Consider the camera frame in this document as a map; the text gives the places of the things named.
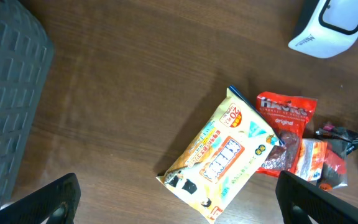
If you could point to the black snack wrapper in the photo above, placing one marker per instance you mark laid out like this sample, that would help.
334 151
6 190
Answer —
340 143

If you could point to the orange tissue pack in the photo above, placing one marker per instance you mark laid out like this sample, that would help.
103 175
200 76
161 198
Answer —
311 159

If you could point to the grey plastic basket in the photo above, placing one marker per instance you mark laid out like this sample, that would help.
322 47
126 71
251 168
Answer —
26 54

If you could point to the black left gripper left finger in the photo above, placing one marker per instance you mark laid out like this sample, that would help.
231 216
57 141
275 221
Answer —
56 202

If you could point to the red candy bag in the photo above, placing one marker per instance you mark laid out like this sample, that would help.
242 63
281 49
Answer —
288 116

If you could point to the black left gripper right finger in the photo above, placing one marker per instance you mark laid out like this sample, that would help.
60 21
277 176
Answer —
302 202

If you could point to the white barcode scanner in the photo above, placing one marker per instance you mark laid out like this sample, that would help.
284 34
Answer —
326 28

